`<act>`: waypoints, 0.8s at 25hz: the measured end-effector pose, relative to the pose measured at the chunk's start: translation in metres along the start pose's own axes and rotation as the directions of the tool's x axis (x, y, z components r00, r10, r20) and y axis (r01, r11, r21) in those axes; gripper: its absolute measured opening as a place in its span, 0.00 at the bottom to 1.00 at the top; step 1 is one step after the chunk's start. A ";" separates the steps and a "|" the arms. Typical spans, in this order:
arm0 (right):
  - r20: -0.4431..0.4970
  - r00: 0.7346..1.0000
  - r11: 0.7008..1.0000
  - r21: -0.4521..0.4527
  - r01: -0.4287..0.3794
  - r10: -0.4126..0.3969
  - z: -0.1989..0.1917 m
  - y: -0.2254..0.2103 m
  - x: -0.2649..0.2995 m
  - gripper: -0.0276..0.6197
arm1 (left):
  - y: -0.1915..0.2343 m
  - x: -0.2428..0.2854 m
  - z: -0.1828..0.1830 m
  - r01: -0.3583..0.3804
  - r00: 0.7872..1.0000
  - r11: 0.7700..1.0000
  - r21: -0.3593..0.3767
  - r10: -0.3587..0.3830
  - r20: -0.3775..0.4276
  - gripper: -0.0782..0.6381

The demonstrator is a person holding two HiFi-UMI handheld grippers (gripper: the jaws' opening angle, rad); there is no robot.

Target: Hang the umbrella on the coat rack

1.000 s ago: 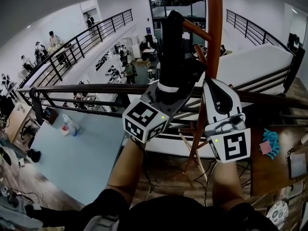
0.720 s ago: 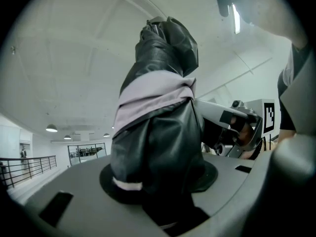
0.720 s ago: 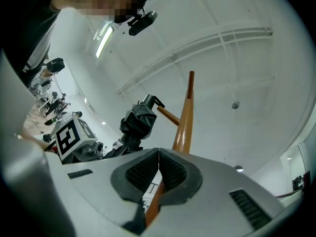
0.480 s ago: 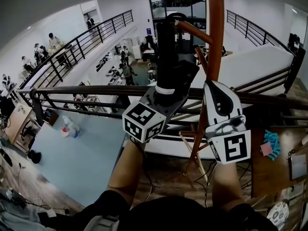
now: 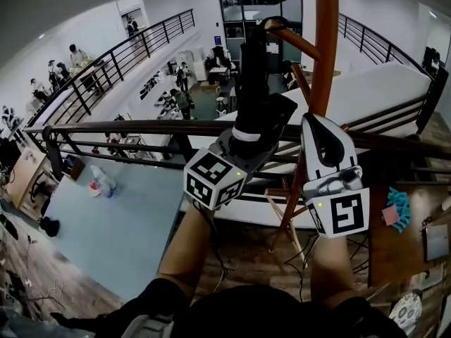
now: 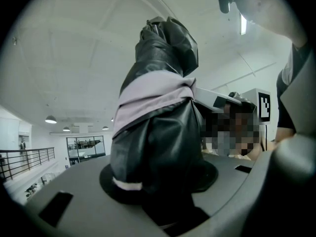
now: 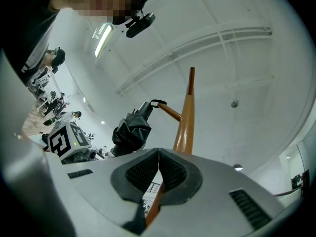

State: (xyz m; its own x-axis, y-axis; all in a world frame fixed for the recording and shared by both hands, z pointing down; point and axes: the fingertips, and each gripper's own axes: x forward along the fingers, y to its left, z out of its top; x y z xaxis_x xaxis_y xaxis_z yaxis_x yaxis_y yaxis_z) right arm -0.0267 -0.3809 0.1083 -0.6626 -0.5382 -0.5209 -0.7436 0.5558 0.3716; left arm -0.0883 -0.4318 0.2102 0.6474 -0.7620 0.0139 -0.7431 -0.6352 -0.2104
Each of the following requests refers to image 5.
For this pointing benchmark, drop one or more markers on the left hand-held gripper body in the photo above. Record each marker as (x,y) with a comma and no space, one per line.
(211,181)

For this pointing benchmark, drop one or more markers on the brown wooden table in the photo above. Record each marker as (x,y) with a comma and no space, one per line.
(391,259)

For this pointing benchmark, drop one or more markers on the black framed glass door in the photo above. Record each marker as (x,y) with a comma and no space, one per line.
(260,2)

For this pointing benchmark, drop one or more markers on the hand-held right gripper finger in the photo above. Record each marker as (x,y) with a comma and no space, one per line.
(308,160)
(350,157)

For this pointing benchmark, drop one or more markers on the person's right forearm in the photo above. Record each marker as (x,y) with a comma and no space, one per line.
(331,269)

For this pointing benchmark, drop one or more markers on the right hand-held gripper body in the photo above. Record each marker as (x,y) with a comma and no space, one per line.
(347,211)

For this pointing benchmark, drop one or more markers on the black garment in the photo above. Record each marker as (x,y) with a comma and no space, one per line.
(253,83)

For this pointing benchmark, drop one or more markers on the wooden coat rack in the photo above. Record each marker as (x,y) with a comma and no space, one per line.
(326,48)

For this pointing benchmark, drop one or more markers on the small black object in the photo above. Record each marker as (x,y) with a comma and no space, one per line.
(49,226)

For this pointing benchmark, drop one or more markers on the person's black shirt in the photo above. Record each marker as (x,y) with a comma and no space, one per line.
(246,315)

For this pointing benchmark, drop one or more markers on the light blue table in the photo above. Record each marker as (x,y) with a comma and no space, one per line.
(116,231)

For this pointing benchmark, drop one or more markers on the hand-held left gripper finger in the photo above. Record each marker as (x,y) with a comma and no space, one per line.
(264,158)
(225,141)

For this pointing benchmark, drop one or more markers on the red and white bowl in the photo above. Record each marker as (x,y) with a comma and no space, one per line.
(94,188)

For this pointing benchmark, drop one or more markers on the small brown box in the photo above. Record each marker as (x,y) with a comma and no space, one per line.
(74,167)

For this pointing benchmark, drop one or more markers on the floral cushion stool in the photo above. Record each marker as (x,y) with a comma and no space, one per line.
(405,313)

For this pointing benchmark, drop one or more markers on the blue cloth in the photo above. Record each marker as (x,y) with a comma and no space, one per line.
(401,203)

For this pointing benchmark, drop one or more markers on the black framed tablet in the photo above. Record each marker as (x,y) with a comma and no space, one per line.
(436,242)

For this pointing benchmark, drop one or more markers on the person's left forearm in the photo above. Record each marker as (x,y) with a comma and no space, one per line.
(186,248)

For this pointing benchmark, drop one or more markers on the pink pad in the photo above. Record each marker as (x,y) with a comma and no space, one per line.
(390,215)

